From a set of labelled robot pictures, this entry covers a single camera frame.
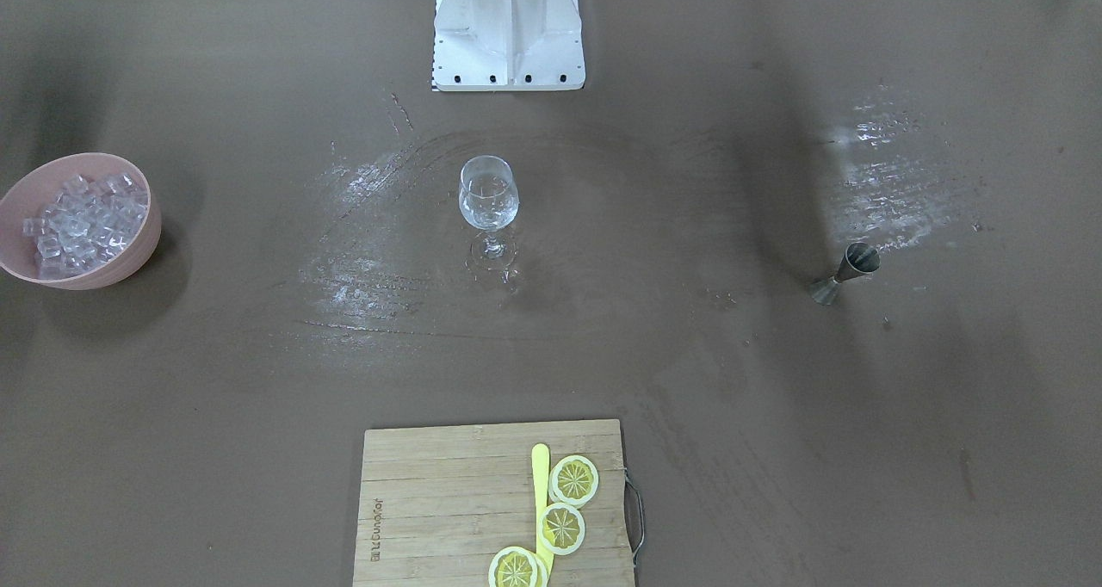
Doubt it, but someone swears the white camera pillar base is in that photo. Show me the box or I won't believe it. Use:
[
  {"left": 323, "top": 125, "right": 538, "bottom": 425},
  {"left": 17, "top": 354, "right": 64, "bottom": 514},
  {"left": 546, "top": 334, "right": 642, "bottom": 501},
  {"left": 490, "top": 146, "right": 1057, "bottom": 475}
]
[{"left": 430, "top": 0, "right": 586, "bottom": 93}]

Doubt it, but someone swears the bamboo cutting board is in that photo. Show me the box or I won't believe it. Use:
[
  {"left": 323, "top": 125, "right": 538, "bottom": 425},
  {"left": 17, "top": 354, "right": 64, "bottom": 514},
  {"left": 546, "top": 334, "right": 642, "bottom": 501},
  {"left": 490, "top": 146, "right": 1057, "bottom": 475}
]
[{"left": 353, "top": 418, "right": 636, "bottom": 586}]

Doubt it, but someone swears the steel double jigger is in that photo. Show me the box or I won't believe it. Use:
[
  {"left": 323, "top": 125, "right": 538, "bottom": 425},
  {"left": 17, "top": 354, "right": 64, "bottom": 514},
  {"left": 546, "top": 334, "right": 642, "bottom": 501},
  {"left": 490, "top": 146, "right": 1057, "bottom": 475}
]
[{"left": 809, "top": 242, "right": 880, "bottom": 306}]

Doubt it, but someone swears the pink bowl of ice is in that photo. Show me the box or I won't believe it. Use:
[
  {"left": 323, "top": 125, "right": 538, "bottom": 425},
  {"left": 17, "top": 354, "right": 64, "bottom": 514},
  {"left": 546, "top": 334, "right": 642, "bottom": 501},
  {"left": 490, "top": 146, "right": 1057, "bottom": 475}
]
[{"left": 1, "top": 152, "right": 162, "bottom": 290}]

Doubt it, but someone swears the middle lemon slice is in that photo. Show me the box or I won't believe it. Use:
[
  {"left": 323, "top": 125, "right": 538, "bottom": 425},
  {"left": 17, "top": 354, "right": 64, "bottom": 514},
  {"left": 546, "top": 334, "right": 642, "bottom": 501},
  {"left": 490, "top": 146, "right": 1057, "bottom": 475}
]
[{"left": 536, "top": 502, "right": 586, "bottom": 556}]

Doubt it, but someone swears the clear wine glass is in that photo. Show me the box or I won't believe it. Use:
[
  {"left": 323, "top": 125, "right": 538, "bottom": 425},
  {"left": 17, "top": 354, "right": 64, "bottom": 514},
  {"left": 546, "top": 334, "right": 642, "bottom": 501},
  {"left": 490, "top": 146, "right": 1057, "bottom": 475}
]
[{"left": 458, "top": 155, "right": 520, "bottom": 269}]

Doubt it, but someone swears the lemon slice near handle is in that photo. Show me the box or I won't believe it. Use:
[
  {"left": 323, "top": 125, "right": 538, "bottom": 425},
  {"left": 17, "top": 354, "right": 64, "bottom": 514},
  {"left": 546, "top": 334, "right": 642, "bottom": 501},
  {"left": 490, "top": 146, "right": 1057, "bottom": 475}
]
[{"left": 548, "top": 454, "right": 601, "bottom": 509}]

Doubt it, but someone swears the far lemon slice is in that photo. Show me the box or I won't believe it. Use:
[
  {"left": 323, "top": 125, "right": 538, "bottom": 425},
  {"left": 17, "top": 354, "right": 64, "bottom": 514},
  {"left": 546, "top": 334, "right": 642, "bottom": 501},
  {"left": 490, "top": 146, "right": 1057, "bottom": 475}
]
[{"left": 486, "top": 547, "right": 548, "bottom": 587}]

